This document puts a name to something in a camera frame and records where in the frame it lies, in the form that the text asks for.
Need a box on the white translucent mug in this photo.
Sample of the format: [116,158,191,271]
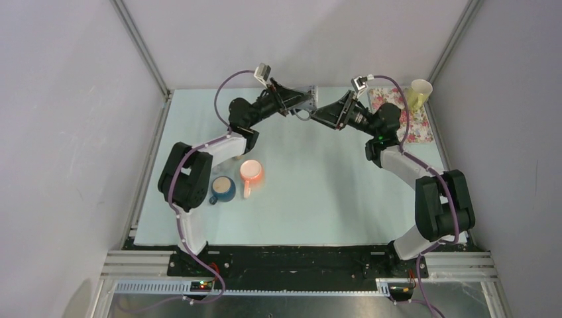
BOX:
[211,159,229,174]

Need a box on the grey blue mug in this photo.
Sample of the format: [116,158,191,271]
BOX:
[291,85,318,121]

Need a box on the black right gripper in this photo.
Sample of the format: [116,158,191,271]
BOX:
[310,90,380,138]

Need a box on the floral pattern tray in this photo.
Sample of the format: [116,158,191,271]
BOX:
[368,87,434,144]

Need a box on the dark blue mug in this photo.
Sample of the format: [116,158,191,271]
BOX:
[209,176,236,205]

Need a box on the aluminium frame rail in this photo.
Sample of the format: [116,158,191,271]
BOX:
[101,250,502,317]

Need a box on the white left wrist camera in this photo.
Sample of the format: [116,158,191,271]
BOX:
[253,63,271,87]

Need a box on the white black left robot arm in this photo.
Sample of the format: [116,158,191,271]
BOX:
[158,79,315,276]

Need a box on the orange mug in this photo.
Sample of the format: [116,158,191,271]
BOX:
[239,160,264,199]

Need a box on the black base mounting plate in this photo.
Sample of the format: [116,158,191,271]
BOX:
[167,245,429,292]

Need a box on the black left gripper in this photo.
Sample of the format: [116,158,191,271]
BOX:
[247,78,313,129]

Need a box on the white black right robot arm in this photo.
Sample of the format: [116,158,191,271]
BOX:
[310,91,476,277]

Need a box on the yellow mug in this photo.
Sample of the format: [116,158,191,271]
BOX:
[406,79,433,113]

